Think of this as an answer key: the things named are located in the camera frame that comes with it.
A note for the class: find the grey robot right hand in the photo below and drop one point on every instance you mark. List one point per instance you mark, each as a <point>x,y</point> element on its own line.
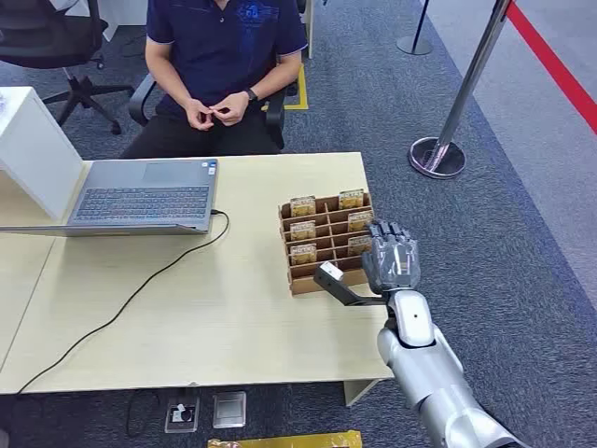
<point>392,263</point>

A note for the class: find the person's left hand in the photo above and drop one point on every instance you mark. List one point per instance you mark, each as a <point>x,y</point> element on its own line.
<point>231,108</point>

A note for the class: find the person's right hand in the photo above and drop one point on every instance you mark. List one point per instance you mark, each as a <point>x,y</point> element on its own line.
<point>198,115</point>

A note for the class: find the person's left forearm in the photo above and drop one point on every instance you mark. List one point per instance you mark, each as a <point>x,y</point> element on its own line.
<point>277,77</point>

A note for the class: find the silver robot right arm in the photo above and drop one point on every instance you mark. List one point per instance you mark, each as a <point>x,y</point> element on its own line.
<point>434,371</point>

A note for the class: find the person's right forearm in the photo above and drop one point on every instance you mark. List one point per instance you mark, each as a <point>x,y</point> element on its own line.
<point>167,77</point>

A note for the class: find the gold patterned card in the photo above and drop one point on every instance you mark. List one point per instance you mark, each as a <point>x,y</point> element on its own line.
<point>303,254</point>
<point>303,206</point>
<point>303,231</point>
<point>360,221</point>
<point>351,199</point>
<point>358,245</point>

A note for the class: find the person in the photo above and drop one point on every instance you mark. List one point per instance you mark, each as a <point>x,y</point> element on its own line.
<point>219,43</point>

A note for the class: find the brown cardboard card holder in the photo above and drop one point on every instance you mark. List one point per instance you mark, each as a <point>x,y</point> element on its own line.
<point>326,238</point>

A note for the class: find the black wristwatch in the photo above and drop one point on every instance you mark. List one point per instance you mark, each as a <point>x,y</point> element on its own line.
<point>252,95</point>

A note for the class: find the grey open laptop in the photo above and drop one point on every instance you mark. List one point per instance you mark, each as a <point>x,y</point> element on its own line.
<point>140,201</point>

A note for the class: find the white table leg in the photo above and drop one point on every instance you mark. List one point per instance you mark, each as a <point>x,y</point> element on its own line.
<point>309,28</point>

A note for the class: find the beige desk leg panel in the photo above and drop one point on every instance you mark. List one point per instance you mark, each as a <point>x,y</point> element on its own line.
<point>357,391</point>

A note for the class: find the black swivel office chair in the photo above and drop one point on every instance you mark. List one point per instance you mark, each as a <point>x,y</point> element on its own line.
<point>56,37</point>

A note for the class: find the gold metal floor strip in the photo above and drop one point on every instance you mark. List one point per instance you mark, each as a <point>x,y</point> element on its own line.
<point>289,441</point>

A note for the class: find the white box stand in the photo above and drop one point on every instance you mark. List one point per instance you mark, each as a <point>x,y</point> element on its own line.
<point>32,161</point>

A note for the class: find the silver floor socket cover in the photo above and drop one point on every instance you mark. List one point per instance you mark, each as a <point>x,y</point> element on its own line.
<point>229,410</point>

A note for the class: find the red barrier belt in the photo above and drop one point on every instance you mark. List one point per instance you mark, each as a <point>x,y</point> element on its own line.
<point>555,68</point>

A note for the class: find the floor socket with plug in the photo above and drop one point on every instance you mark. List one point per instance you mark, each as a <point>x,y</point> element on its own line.
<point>182,414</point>

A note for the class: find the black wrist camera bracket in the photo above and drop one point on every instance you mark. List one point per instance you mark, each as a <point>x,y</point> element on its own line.
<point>349,295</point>

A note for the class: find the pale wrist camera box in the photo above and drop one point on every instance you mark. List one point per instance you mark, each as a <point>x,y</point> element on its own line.
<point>332,270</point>

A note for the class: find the chrome stanchion post with base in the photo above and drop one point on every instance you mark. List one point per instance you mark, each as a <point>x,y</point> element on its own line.
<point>466,86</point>

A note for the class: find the dark stanchion post with base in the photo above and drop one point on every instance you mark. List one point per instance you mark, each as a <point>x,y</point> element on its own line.
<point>415,43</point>

